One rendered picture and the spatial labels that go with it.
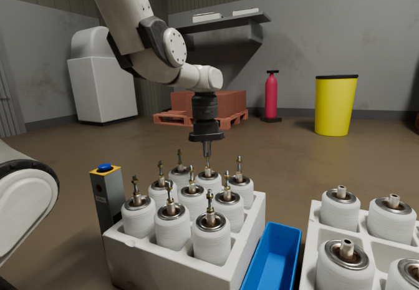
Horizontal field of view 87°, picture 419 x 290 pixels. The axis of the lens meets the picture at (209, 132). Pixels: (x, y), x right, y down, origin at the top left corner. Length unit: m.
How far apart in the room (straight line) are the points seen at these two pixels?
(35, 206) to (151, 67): 0.35
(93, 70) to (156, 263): 2.82
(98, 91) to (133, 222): 2.68
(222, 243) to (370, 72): 2.96
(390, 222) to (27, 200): 0.81
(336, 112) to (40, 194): 2.19
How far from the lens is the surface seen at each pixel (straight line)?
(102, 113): 3.27
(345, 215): 0.74
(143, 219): 0.68
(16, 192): 0.52
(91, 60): 3.24
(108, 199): 0.82
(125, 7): 0.45
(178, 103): 3.27
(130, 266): 0.75
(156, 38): 0.45
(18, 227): 0.54
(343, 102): 2.33
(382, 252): 0.77
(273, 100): 2.88
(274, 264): 0.86
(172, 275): 0.65
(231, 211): 0.65
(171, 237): 0.63
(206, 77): 0.64
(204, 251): 0.59
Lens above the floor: 0.60
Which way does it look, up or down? 14 degrees down
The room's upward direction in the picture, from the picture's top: 3 degrees counter-clockwise
